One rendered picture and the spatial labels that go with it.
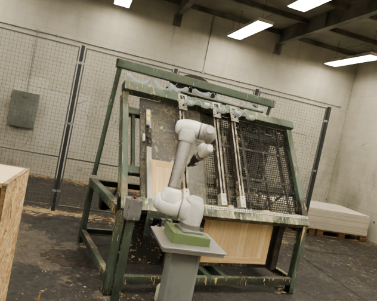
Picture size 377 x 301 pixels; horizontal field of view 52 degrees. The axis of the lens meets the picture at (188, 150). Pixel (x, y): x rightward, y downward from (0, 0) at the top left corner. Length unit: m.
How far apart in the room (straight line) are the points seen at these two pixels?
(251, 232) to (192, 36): 5.56
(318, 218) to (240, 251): 4.04
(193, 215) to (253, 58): 6.82
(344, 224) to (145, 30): 5.84
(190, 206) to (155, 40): 6.20
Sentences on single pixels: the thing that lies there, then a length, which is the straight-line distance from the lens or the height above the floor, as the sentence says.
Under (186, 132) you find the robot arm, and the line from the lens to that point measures 2.98.
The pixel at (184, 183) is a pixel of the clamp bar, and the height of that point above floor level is 1.07.
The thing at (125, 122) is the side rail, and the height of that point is 1.53.
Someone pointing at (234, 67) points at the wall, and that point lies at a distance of 9.20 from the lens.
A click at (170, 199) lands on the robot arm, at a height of 1.04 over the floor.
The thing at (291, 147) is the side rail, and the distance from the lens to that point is 4.87.
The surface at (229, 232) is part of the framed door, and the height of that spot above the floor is 0.59.
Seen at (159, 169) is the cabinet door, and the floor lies 1.15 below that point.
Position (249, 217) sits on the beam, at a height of 0.83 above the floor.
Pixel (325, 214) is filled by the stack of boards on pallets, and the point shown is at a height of 0.47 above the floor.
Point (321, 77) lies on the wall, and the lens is 10.26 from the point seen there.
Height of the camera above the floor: 1.60
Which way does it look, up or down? 3 degrees down
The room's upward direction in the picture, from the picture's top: 12 degrees clockwise
